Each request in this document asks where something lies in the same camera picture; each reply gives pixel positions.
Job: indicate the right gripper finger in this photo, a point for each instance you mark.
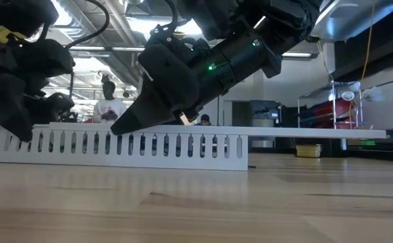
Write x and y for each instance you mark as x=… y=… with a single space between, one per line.
x=142 y=114

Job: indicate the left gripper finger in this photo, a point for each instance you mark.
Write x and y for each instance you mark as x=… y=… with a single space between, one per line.
x=4 y=104

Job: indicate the white duct cover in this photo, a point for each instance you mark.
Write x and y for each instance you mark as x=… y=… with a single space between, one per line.
x=284 y=132

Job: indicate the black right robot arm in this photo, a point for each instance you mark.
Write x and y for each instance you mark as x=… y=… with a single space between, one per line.
x=267 y=10

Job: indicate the person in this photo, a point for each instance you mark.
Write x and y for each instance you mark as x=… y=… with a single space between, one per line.
x=205 y=119
x=110 y=106

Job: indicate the ceiling light strip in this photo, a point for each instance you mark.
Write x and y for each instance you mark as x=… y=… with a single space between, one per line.
x=294 y=54

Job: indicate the grey cylindrical machine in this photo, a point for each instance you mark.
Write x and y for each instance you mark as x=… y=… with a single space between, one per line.
x=265 y=111

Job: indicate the metal rack with red bins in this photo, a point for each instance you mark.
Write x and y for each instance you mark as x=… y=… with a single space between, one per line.
x=331 y=108

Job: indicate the small tape roll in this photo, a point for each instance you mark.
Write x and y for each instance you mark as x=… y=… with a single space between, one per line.
x=308 y=152

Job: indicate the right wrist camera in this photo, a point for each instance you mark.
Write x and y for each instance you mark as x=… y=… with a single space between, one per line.
x=173 y=77

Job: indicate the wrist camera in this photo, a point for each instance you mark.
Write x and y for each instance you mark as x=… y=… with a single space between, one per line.
x=173 y=77
x=44 y=57

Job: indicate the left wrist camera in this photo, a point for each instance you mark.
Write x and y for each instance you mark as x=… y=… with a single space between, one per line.
x=44 y=57

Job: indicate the black gantry frame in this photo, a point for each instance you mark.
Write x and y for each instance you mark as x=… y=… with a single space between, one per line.
x=71 y=84

